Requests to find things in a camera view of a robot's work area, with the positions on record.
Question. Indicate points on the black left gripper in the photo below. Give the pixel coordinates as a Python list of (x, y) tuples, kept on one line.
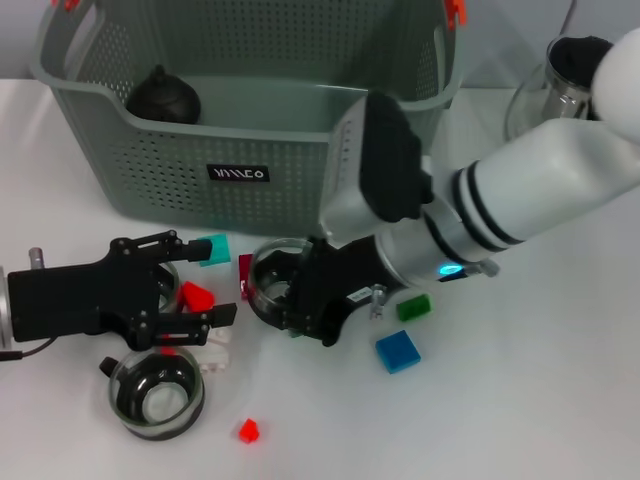
[(75, 300)]

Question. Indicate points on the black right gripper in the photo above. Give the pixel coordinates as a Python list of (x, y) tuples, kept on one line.
[(330, 290)]

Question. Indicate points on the glass teacup with black base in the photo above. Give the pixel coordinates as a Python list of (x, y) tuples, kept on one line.
[(270, 295), (160, 405), (170, 295)]

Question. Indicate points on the small red toy brick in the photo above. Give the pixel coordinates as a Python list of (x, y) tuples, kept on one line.
[(169, 351), (248, 431)]

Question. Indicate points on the grey perforated storage bin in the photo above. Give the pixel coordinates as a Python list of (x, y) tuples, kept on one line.
[(150, 175)]

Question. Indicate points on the red sloped toy brick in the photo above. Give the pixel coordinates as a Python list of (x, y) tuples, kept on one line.
[(197, 296)]

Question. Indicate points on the teal toy brick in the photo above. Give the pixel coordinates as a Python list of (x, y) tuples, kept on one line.
[(222, 250)]

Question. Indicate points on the dark red toy brick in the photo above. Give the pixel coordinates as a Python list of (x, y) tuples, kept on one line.
[(244, 270)]

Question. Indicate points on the white flat toy brick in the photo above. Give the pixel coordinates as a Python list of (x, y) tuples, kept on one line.
[(216, 361), (222, 337)]

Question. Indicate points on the blue square toy brick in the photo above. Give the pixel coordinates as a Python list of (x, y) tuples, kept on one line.
[(397, 352)]

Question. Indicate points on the black ceramic teapot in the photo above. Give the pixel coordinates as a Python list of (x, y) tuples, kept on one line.
[(162, 102)]

